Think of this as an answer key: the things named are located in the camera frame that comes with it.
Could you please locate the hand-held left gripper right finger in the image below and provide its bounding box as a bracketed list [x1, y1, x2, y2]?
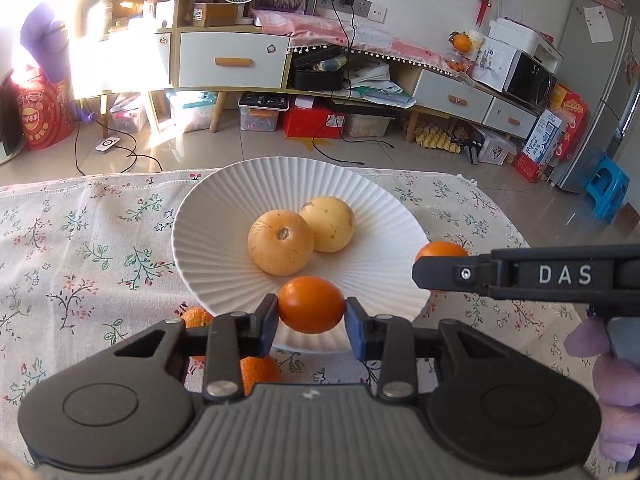
[345, 296, 505, 401]

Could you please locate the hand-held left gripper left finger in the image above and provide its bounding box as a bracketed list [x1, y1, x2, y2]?
[113, 294, 280, 400]

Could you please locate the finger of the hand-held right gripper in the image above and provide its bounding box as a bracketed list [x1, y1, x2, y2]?
[411, 254, 493, 296]

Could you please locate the small smooth orange fruit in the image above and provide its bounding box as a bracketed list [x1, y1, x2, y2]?
[277, 276, 346, 335]
[415, 241, 470, 264]

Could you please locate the mandarin orange with green leaf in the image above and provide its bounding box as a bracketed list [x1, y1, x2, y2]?
[240, 355, 282, 396]

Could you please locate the white ribbed plate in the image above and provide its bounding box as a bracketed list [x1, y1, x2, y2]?
[171, 156, 430, 356]

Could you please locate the person's right hand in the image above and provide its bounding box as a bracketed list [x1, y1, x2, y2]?
[564, 317, 640, 476]

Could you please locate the yellow round fruit with stem scar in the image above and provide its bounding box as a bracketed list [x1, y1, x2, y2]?
[247, 209, 315, 277]

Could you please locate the blue plastic stool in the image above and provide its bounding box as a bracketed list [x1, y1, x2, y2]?
[585, 154, 632, 224]

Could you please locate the pale yellow round fruit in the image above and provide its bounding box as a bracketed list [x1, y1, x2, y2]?
[299, 196, 357, 254]

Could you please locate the black handheld tool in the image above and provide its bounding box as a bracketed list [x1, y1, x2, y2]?
[460, 135, 483, 164]

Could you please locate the yellow egg carton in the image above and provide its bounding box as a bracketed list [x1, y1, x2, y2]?
[412, 124, 463, 155]

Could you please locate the white storage bin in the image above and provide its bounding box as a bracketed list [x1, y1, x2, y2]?
[477, 130, 518, 166]

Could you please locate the white blue printed carton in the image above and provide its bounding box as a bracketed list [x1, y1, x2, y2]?
[515, 109, 571, 183]

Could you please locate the red printed carton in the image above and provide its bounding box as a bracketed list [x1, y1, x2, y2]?
[550, 84, 590, 161]

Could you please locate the grey refrigerator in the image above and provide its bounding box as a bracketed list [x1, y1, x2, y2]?
[550, 0, 640, 194]

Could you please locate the yellow star floor sticker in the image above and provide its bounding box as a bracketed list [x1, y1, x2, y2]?
[287, 135, 346, 154]

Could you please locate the black microwave oven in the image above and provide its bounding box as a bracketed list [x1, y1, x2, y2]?
[502, 51, 558, 109]

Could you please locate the red box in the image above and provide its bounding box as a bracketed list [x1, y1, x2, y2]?
[282, 105, 347, 140]

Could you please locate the floral tablecloth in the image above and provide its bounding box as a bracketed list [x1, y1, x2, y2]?
[0, 167, 640, 480]

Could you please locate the clear storage box dark lid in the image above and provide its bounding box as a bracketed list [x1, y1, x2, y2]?
[238, 92, 291, 133]

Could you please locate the pile of papers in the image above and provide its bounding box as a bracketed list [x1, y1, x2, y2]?
[347, 57, 417, 109]

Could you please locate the jar of small oranges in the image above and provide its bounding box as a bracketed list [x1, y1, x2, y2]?
[445, 51, 472, 75]

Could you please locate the clear storage box teal lid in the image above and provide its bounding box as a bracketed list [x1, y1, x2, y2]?
[166, 91, 218, 134]

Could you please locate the black case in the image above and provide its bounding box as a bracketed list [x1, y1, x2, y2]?
[291, 45, 348, 92]

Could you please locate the small clear storage box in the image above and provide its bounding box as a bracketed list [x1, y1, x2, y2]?
[109, 92, 149, 134]

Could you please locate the white paper note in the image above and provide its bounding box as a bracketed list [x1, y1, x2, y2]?
[584, 5, 615, 44]

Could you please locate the large white drawer with sticker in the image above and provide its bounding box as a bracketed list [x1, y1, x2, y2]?
[177, 31, 293, 91]

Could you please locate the pink cloth runner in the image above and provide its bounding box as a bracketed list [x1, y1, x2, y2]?
[252, 7, 473, 77]

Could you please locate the small cardboard box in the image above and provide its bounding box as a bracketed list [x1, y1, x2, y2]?
[192, 2, 239, 28]

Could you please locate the purple plush toy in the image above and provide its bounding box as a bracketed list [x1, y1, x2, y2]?
[20, 2, 71, 81]

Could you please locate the white drawer with orange handle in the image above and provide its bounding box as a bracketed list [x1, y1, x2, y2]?
[482, 96, 540, 140]
[415, 67, 493, 123]

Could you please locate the grey wall outlet strip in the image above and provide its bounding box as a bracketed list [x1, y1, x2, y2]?
[320, 0, 373, 18]

